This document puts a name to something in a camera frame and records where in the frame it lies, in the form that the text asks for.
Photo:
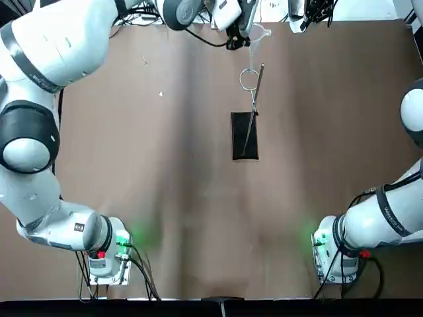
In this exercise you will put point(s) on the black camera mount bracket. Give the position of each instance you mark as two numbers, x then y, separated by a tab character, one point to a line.
223	305

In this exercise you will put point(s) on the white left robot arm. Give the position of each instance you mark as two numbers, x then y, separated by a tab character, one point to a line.
49	43

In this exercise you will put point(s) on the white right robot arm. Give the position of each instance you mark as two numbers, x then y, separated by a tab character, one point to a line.
370	224

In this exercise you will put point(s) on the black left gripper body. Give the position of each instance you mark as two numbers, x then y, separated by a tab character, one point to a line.
238	30

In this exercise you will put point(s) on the clear glass funnel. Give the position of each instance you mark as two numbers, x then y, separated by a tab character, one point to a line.
256	41

